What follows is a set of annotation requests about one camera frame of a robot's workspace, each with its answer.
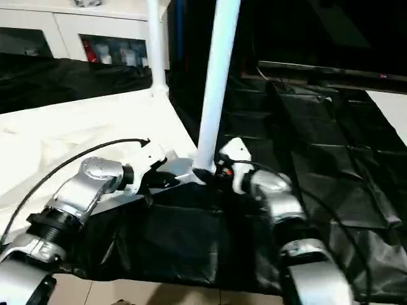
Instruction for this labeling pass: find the white plastic table top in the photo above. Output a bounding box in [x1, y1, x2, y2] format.
[0, 89, 212, 231]

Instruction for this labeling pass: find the black plastic mat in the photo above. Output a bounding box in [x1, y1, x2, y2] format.
[0, 54, 407, 296]

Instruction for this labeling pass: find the white cabinet with glass doors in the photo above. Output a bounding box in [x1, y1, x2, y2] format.
[0, 0, 171, 69]

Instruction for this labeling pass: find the large black screen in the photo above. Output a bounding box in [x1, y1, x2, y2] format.
[172, 0, 407, 78]

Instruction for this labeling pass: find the flat white board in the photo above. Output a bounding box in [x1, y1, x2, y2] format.
[368, 91, 407, 146]

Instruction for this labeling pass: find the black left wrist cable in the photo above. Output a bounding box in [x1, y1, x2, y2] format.
[0, 139, 151, 239]

